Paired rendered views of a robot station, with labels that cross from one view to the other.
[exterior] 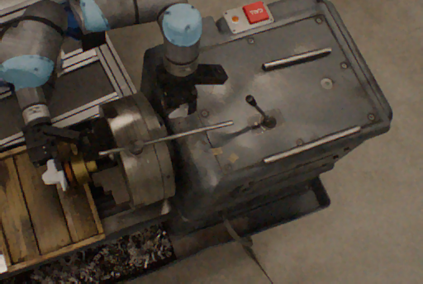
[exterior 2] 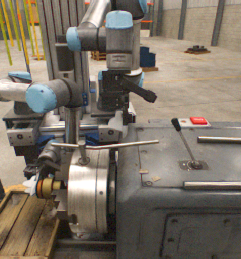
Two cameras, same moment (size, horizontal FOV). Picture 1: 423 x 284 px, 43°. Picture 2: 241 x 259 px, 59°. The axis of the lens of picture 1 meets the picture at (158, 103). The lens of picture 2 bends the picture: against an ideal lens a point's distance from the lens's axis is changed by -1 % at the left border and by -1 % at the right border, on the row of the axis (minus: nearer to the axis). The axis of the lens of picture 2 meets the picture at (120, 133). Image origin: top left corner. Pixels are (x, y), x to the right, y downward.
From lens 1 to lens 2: 0.96 m
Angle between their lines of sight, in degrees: 43
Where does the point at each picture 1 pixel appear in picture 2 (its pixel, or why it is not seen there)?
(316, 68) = not seen: outside the picture
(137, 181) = (75, 185)
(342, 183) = not seen: outside the picture
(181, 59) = (113, 44)
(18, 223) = (0, 230)
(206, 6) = not seen: hidden behind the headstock
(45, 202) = (27, 224)
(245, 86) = (181, 146)
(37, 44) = (51, 83)
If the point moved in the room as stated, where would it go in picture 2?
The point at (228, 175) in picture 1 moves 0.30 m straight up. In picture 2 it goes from (147, 187) to (155, 74)
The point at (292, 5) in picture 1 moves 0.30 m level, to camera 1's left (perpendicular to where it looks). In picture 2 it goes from (225, 123) to (160, 109)
